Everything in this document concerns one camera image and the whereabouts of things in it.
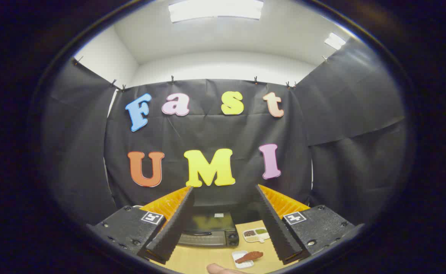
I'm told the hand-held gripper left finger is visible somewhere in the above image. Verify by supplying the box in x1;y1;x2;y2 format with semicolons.
86;186;195;265

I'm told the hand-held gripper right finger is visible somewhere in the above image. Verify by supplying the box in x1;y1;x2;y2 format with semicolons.
254;184;365;266

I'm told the black toaster oven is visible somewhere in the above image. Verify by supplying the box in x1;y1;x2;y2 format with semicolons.
177;210;240;248

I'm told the brown meat piece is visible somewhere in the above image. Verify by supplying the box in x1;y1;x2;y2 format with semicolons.
235;251;264;264

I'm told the white divided condiment dish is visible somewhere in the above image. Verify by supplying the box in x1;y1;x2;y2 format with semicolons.
242;227;271;244

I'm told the white rectangular tray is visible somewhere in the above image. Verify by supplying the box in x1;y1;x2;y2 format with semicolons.
232;250;255;269

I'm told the small ceiling light panel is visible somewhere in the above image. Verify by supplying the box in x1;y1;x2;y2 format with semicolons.
324;32;346;50

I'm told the large ceiling light panel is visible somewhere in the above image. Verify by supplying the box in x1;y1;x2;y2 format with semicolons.
168;0;264;23

